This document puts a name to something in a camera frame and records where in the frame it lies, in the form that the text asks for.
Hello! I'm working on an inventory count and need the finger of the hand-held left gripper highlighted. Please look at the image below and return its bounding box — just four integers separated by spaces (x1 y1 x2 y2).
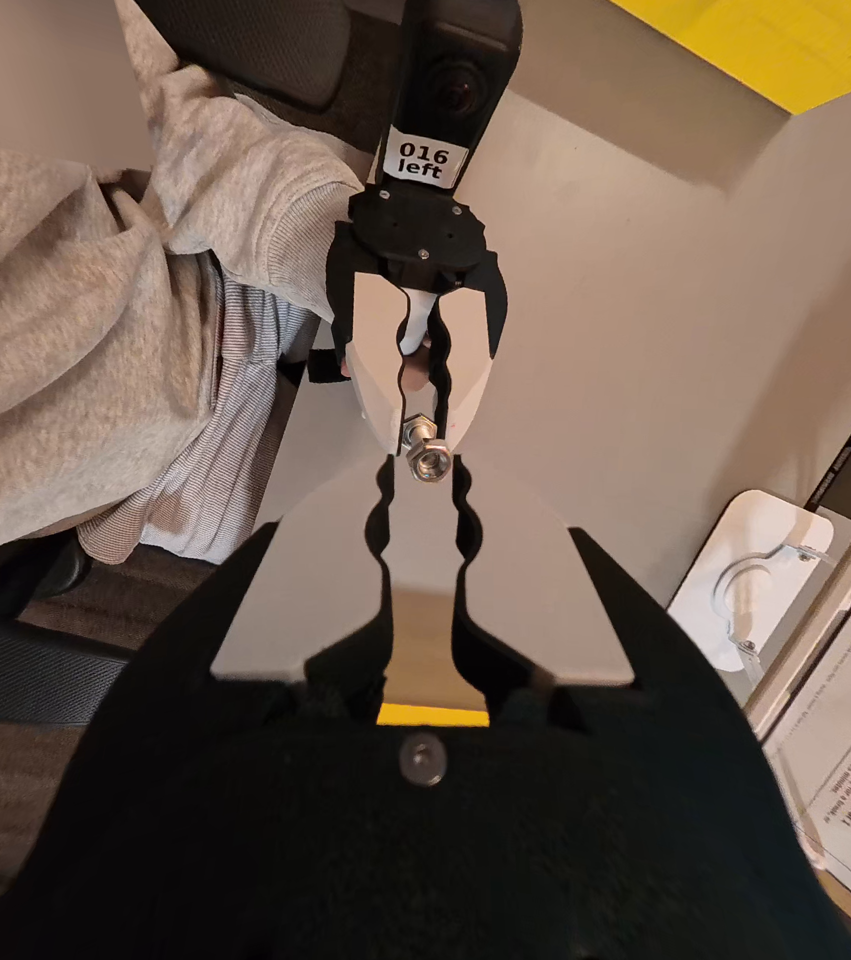
345 271 412 457
429 287 498 455

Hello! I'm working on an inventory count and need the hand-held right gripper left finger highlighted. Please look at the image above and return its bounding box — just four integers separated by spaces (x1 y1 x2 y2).
209 448 399 700

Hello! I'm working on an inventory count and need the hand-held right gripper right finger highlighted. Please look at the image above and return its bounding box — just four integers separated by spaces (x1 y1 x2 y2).
451 452 636 688

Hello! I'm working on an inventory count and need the metal hex bolt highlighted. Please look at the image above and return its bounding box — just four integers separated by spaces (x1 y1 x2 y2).
399 410 440 452

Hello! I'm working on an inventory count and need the metal hex nut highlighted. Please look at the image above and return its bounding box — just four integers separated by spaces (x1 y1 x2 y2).
406 440 455 486

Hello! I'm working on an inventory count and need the person's left forearm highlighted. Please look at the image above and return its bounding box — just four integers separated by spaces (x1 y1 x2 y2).
113 0 367 318

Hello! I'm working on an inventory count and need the grey desk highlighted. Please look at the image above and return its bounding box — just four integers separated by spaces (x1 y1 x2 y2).
268 0 851 706

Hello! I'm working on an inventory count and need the white stand base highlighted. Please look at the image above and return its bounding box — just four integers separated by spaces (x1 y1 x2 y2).
664 489 839 678

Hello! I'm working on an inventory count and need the person's torso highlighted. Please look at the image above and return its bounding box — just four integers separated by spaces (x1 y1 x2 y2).
0 138 322 573

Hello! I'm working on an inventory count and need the wood-edged sign board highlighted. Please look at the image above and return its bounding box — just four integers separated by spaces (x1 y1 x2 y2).
742 510 851 960

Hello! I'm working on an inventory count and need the yellow plastic bin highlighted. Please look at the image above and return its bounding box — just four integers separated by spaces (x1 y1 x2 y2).
608 0 851 116

